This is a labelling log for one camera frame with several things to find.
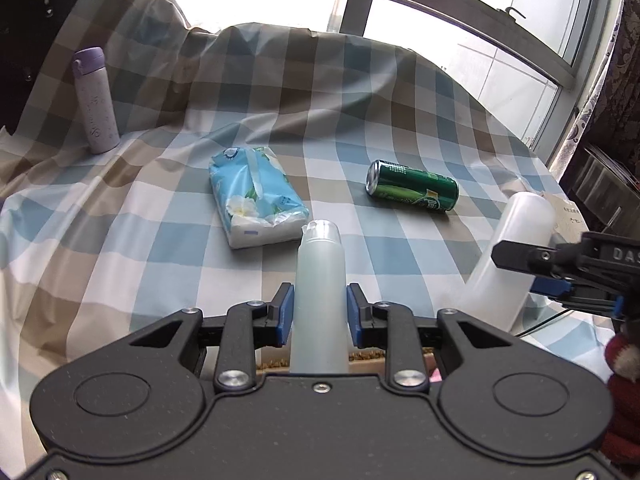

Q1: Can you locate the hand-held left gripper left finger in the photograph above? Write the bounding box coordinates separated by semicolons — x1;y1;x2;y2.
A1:
127;282;296;395

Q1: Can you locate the purple thermos bottle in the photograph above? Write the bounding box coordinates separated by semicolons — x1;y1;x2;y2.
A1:
72;46;122;155

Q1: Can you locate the woven basket with floral lining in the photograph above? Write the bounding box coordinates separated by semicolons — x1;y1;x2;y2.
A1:
256;347;441;376

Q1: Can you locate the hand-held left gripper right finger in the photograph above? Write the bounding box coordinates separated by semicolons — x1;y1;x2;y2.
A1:
346;282;523;395

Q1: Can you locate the green drink can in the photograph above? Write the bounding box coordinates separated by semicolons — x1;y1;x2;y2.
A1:
366;159;460;213

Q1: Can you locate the dark cabinet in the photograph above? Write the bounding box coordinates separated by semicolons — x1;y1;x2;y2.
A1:
560;144;640;235

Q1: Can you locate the cream paper booklet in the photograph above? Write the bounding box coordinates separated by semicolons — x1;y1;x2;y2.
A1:
542;191;593;241

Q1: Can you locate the patterned curtain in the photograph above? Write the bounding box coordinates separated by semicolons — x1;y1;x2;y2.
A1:
565;0;640;171

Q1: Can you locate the checkered blue beige tablecloth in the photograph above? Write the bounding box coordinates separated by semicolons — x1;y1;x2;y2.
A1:
0;0;618;461

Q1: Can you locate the black cable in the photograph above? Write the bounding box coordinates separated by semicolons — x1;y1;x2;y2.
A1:
512;307;573;340

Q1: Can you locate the person's right forearm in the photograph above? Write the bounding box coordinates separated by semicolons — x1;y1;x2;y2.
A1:
600;320;640;476

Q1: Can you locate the dark jacket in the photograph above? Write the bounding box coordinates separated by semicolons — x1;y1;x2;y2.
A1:
0;0;121;133

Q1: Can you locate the blue floral tissue pack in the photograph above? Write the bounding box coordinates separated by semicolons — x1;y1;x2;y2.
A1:
208;146;311;250

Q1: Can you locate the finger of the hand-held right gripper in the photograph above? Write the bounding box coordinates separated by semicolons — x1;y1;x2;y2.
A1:
491;240;586;281
527;277;626;320

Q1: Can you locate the slim translucent white bottle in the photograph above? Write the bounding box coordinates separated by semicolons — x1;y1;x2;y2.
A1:
291;220;351;375

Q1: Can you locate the grey window frame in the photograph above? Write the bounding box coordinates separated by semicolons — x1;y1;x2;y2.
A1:
150;0;621;171

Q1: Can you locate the wide translucent white bottle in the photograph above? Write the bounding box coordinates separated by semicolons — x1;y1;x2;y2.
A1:
452;191;558;336

